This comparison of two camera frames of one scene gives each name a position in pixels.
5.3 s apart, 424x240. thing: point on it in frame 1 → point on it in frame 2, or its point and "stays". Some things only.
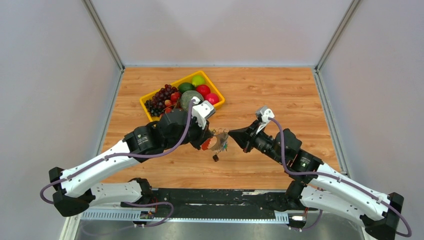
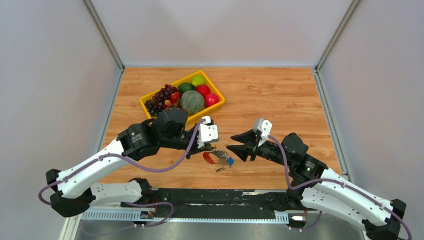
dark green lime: [184, 87] stays
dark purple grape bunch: [156, 104] stays
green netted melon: [186, 96] stays
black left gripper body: [196, 133] → [194, 147]
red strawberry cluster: [173, 103] stays
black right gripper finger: [243, 136] → [244, 150]
